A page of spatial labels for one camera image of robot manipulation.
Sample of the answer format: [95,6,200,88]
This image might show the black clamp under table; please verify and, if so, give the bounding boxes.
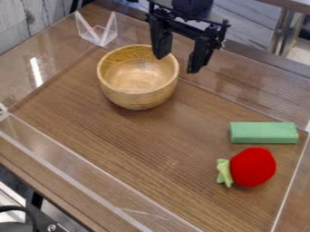
[0,191,70,232]

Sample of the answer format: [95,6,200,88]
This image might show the clear acrylic corner bracket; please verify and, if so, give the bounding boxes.
[73,12,117,47]

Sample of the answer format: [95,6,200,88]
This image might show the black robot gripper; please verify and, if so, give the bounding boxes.
[147,0,231,73]

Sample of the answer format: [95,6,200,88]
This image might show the metal table leg background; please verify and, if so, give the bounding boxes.
[268,8,304,57]

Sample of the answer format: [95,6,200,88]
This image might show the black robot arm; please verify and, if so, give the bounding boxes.
[145,0,231,73]

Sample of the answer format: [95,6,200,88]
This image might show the clear acrylic tray wall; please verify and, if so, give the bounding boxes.
[0,104,201,232]

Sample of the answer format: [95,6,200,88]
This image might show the red plush fruit green leaves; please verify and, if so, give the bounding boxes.
[215,147,278,188]

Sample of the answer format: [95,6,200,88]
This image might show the green rectangular block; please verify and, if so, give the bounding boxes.
[229,122,299,144]

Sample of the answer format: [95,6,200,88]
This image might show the wooden bowl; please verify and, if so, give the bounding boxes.
[96,44,179,110]

